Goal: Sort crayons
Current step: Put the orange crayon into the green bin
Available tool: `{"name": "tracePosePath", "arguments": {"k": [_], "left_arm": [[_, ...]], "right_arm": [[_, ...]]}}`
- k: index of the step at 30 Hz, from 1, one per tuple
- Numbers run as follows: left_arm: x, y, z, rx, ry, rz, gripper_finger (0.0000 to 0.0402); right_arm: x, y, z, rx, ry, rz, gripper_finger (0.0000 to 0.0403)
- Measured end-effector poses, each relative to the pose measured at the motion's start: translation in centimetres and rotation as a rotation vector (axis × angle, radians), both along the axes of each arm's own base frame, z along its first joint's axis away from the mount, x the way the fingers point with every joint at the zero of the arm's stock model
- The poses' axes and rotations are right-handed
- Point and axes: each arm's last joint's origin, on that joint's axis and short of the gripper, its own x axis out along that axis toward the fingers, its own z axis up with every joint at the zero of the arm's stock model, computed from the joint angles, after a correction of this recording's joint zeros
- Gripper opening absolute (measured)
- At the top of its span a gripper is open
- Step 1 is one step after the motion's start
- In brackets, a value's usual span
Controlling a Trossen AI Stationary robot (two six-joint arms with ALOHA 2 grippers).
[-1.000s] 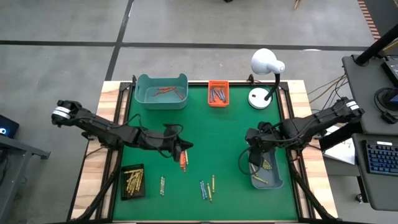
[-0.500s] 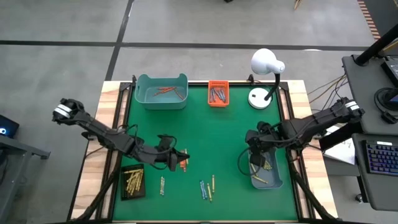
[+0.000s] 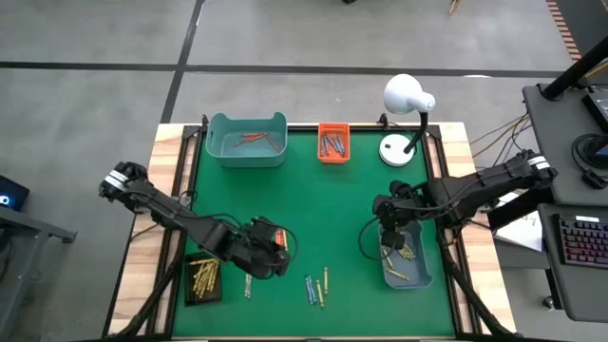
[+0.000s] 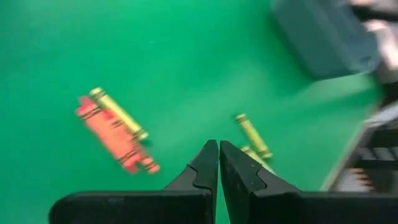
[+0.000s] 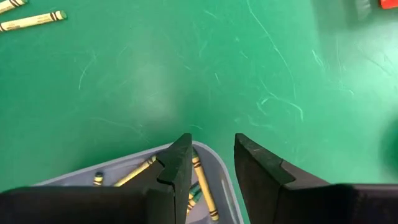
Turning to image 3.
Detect black pole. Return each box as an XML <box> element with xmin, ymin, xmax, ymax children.
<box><xmin>542</xmin><ymin>35</ymin><xmax>608</xmax><ymax>102</ymax></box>

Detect white paper sheet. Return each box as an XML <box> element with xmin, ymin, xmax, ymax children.
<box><xmin>492</xmin><ymin>208</ymin><xmax>545</xmax><ymax>253</ymax></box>

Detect black device with blue light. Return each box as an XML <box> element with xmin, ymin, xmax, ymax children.
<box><xmin>0</xmin><ymin>174</ymin><xmax>30</xmax><ymax>213</ymax></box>

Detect orange mesh basket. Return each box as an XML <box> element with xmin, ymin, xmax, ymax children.
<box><xmin>316</xmin><ymin>122</ymin><xmax>352</xmax><ymax>165</ymax></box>

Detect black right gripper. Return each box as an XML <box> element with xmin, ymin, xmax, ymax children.
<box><xmin>372</xmin><ymin>180</ymin><xmax>428</xmax><ymax>251</ymax></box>

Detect black table frame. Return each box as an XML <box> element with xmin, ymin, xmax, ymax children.
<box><xmin>102</xmin><ymin>113</ymin><xmax>519</xmax><ymax>342</ymax></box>

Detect grey desk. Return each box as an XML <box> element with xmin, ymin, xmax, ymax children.
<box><xmin>522</xmin><ymin>83</ymin><xmax>608</xmax><ymax>208</ymax></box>
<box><xmin>539</xmin><ymin>202</ymin><xmax>608</xmax><ymax>324</ymax></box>

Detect grey metal table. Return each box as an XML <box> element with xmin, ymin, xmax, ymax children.
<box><xmin>0</xmin><ymin>206</ymin><xmax>78</xmax><ymax>342</ymax></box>

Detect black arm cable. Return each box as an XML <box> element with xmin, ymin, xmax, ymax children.
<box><xmin>357</xmin><ymin>217</ymin><xmax>387</xmax><ymax>262</ymax></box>
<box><xmin>222</xmin><ymin>213</ymin><xmax>299</xmax><ymax>267</ymax></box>

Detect teal plastic bin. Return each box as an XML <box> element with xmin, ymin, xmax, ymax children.
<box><xmin>205</xmin><ymin>111</ymin><xmax>289</xmax><ymax>169</ymax></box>

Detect white desk lamp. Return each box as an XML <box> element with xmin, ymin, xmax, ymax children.
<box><xmin>378</xmin><ymin>73</ymin><xmax>437</xmax><ymax>168</ymax></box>

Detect grey blue plastic bin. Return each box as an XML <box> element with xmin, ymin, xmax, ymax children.
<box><xmin>378</xmin><ymin>220</ymin><xmax>434</xmax><ymax>290</ymax></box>

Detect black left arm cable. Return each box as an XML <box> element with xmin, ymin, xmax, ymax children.
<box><xmin>222</xmin><ymin>213</ymin><xmax>299</xmax><ymax>267</ymax></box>

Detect backlit keyboard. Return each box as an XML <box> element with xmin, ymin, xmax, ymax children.
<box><xmin>553</xmin><ymin>213</ymin><xmax>608</xmax><ymax>271</ymax></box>

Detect black mesh tray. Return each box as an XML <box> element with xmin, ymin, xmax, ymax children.
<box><xmin>183</xmin><ymin>251</ymin><xmax>223</xmax><ymax>308</ymax></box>

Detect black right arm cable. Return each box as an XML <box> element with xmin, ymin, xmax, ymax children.
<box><xmin>357</xmin><ymin>217</ymin><xmax>387</xmax><ymax>262</ymax></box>

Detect black headphones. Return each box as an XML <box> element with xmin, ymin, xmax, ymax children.
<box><xmin>571</xmin><ymin>132</ymin><xmax>608</xmax><ymax>190</ymax></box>

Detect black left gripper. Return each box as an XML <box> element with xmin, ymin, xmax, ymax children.
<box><xmin>227</xmin><ymin>216</ymin><xmax>292</xmax><ymax>281</ymax></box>

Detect orange striped edge strip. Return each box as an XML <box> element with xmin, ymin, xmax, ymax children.
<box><xmin>544</xmin><ymin>0</ymin><xmax>583</xmax><ymax>62</ymax></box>

